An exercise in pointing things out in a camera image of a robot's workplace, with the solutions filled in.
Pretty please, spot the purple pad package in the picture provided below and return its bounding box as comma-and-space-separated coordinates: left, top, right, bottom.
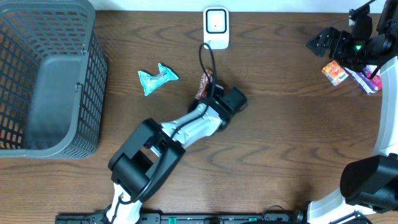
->
344, 65, 382, 95

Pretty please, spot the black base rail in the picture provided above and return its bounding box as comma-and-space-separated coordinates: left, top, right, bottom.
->
55, 212, 374, 224

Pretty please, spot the teal wipes packet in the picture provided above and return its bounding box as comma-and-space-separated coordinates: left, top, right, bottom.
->
137, 63, 179, 96

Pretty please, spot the white barcode scanner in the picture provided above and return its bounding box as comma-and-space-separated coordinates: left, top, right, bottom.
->
203, 7, 229, 50

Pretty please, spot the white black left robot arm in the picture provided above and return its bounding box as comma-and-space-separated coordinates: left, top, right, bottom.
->
104, 91, 247, 223

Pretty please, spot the orange tissue packet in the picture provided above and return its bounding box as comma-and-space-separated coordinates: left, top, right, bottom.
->
322, 60, 349, 86

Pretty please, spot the red orange snack wrapper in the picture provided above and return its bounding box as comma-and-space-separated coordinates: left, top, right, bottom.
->
195, 69, 213, 100

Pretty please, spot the grey plastic basket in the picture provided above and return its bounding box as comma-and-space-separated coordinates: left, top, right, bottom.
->
1, 0, 108, 159

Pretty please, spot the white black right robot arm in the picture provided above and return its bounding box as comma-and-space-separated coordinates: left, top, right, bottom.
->
302, 0, 397, 224

